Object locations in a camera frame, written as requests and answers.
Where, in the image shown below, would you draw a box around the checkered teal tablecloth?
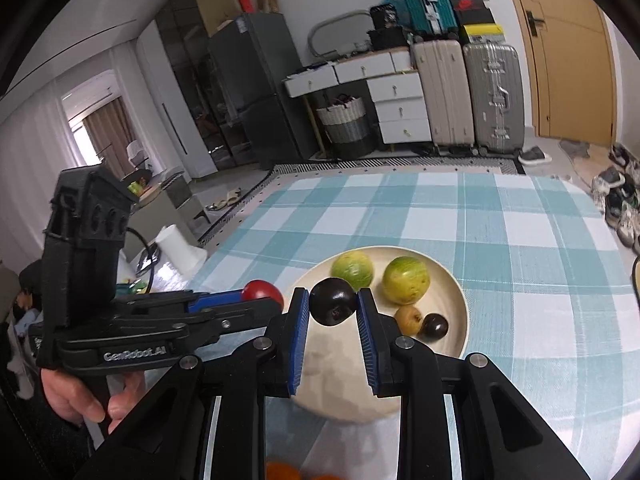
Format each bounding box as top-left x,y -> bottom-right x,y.
191,171 -> 639,479

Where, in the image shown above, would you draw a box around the orange mandarin right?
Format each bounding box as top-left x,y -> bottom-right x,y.
311,474 -> 344,480

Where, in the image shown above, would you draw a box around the person's left hand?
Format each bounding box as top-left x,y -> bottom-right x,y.
40,368 -> 145,434

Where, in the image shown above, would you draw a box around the orange mandarin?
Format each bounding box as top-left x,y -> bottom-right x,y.
266,462 -> 303,480
311,474 -> 344,480

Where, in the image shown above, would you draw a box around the woven laundry basket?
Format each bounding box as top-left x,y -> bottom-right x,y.
317,94 -> 375,159

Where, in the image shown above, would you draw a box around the wooden door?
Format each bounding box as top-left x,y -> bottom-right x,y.
513,0 -> 616,148

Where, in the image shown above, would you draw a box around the yellow-green citrus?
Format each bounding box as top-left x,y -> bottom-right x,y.
382,256 -> 431,306
331,250 -> 374,292

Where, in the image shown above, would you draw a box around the dark grey refrigerator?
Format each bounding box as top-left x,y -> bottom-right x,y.
208,13 -> 319,167

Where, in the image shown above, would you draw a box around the white paper towel roll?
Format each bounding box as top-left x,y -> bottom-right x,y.
155,224 -> 207,278

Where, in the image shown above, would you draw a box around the white drawer desk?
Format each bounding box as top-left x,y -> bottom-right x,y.
284,47 -> 432,158

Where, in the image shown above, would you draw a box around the orange mandarin left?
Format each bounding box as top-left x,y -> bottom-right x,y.
266,462 -> 303,480

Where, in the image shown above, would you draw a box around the stacked shoe boxes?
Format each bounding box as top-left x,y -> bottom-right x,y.
449,0 -> 506,44

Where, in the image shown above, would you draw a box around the beige ribbed suitcase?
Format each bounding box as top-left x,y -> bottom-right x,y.
412,40 -> 475,148

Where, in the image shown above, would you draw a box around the brown longan fruit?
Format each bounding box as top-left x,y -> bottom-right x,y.
394,306 -> 423,337

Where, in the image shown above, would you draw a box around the small red tomato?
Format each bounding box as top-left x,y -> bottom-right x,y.
241,280 -> 284,309

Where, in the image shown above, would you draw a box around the silver aluminium suitcase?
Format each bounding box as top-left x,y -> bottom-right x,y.
462,42 -> 525,154

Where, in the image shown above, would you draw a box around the dark plum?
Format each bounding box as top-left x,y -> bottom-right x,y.
419,313 -> 449,341
309,278 -> 358,326

